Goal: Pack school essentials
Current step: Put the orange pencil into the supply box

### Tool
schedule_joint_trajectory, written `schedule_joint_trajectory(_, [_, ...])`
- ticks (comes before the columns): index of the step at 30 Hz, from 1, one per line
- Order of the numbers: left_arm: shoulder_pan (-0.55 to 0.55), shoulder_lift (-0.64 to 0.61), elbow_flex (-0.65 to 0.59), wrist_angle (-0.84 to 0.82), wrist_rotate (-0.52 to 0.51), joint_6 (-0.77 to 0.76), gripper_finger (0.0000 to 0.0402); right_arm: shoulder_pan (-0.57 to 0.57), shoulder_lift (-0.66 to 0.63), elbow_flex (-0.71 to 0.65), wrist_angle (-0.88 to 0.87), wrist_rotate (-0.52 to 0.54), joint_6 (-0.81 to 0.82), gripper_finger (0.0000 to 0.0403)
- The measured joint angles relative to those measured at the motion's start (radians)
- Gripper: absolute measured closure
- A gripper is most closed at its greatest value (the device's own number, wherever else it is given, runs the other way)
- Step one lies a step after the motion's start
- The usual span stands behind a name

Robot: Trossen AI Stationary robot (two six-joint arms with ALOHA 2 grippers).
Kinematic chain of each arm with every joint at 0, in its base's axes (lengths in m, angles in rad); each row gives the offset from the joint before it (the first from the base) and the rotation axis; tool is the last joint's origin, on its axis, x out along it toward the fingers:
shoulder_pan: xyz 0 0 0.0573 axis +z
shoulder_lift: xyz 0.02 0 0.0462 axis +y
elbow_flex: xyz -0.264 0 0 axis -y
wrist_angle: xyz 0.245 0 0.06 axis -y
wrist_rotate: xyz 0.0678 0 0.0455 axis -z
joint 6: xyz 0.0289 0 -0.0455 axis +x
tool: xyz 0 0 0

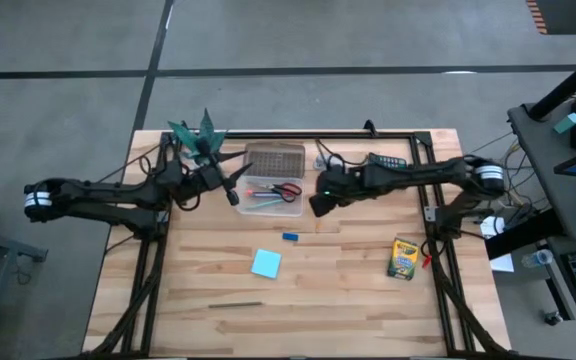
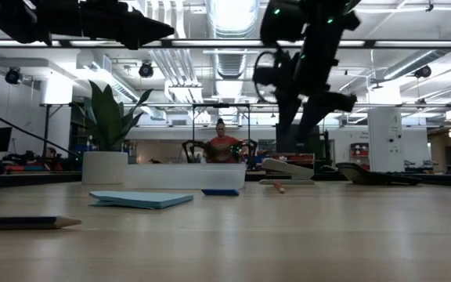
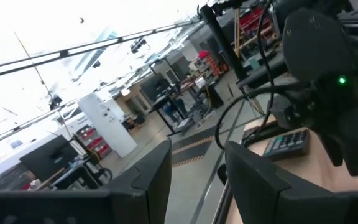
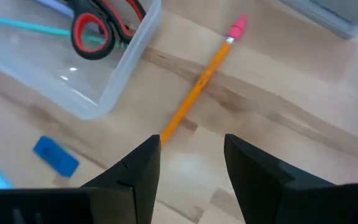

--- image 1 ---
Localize blue sticky note pad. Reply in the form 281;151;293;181
250;248;283;280

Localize teal pencil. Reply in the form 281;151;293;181
244;198;285;210

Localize black post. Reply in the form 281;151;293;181
527;44;576;121

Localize dark side desk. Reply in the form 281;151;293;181
506;99;576;360

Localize black calculator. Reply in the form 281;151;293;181
367;152;408;170

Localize dark floor mat striped edges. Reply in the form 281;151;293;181
525;0;576;36

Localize black aluminium table frame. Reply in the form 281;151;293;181
82;129;512;360

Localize clear plastic container lid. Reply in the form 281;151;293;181
243;142;307;180

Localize clear plastic storage container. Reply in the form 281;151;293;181
235;174;305;218

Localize clear water bottle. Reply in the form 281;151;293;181
520;248;554;269

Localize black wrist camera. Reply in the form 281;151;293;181
223;185;242;208
309;192;338;219

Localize yellow green crayon box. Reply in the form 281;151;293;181
386;237;419;281

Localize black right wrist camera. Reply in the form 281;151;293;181
309;192;338;219

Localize white paper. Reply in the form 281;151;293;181
480;215;516;274

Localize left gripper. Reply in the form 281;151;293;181
195;149;254;194

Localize dark red pencil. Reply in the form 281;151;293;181
260;182;303;204

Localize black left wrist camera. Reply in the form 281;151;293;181
223;185;242;208

